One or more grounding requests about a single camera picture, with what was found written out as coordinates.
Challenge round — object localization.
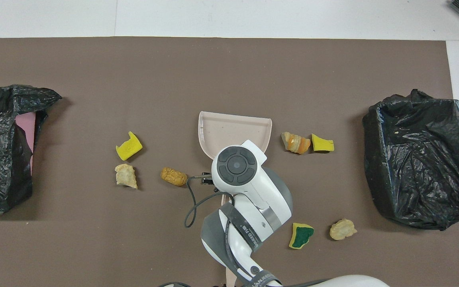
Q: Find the curved yellow green sponge piece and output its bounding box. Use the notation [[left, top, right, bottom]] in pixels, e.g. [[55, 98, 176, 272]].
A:
[[116, 131, 143, 161]]

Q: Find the black bag lined bin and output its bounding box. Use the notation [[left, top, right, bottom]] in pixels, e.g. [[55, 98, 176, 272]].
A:
[[362, 88, 459, 231]]

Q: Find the tan cork-like lump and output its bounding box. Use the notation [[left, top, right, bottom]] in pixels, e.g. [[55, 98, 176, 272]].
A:
[[161, 167, 188, 187]]

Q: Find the pink plastic bin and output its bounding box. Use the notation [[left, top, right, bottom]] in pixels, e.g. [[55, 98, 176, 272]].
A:
[[16, 112, 37, 176]]

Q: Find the plain yellow sponge wedge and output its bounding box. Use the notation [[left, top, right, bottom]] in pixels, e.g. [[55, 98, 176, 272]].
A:
[[311, 133, 335, 152]]

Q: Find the orange beige striped chunk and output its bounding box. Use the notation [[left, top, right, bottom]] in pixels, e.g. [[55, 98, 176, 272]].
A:
[[281, 132, 312, 155]]

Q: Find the cream foam chunk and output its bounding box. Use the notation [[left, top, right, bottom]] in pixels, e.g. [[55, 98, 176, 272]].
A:
[[114, 163, 138, 190], [330, 218, 358, 241]]

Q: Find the beige plastic dustpan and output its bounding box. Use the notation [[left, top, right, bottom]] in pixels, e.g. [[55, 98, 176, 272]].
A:
[[198, 111, 273, 206]]

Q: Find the brown paper table mat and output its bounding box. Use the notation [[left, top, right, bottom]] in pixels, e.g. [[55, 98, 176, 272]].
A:
[[0, 37, 459, 287]]

